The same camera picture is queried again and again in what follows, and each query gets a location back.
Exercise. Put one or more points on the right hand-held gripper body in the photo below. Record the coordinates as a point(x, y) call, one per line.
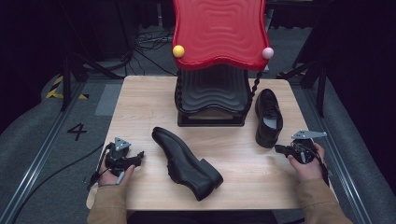
point(303, 149)

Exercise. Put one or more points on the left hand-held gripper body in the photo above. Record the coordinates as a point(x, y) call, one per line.
point(120, 155)

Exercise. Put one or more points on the black leather shoe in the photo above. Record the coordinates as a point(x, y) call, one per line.
point(269, 118)
point(183, 161)

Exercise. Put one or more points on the red and black shoe rack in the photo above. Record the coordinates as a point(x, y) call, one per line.
point(218, 46)

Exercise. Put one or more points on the person's right hand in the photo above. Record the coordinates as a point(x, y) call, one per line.
point(306, 171)

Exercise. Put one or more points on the person's left hand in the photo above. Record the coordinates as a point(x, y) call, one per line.
point(109, 177)

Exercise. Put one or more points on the black metal stand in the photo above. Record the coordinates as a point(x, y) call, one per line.
point(73, 71)
point(311, 77)

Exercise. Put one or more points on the metal floor rail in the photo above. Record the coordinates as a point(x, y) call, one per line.
point(339, 149)
point(40, 155)

